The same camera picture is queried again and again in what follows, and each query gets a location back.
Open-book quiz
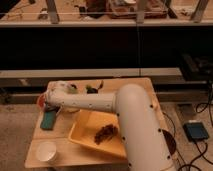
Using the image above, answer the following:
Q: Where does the red bowl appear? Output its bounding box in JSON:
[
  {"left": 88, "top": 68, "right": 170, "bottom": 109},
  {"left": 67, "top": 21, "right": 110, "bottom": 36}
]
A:
[{"left": 36, "top": 93, "right": 45, "bottom": 109}]

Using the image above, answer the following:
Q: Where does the white paper cup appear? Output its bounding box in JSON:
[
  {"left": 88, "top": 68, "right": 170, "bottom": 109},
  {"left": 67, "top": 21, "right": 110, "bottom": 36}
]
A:
[{"left": 36, "top": 141, "right": 57, "bottom": 162}]

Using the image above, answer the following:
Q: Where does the yellow plastic tray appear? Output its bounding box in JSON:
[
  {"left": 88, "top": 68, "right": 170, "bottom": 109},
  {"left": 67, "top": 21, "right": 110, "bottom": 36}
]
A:
[{"left": 68, "top": 110, "right": 126, "bottom": 158}]

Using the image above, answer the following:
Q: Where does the dark brown crumbs pile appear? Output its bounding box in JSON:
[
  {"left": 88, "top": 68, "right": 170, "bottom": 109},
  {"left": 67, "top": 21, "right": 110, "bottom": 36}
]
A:
[{"left": 94, "top": 124, "right": 118, "bottom": 145}]

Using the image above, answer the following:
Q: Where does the dark brown plate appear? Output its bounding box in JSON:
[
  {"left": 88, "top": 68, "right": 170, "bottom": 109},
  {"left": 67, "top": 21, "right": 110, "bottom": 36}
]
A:
[{"left": 163, "top": 130, "right": 176, "bottom": 155}]

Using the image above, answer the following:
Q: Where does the black cable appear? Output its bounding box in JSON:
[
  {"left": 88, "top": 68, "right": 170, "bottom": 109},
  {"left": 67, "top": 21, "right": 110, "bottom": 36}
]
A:
[{"left": 163, "top": 103, "right": 213, "bottom": 171}]

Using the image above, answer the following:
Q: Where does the green sponge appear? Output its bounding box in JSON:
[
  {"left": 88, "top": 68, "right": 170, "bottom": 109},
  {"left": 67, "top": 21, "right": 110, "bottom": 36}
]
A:
[{"left": 40, "top": 111, "right": 56, "bottom": 130}]

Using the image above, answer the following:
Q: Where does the dark green object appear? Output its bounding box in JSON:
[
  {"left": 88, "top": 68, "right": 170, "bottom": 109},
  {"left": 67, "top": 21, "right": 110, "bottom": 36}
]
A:
[{"left": 86, "top": 80, "right": 104, "bottom": 94}]

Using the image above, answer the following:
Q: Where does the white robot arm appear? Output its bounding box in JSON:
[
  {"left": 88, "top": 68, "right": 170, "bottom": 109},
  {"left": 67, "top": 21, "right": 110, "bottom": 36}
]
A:
[{"left": 44, "top": 82, "right": 176, "bottom": 171}]

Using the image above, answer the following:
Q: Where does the black foot pedal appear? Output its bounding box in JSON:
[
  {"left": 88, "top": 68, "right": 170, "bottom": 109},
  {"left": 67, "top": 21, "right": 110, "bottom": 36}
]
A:
[{"left": 183, "top": 122, "right": 209, "bottom": 142}]

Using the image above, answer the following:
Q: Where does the wooden shelf bench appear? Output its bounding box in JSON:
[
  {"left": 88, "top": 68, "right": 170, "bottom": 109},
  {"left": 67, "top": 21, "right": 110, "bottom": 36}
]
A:
[{"left": 0, "top": 0, "right": 213, "bottom": 27}]

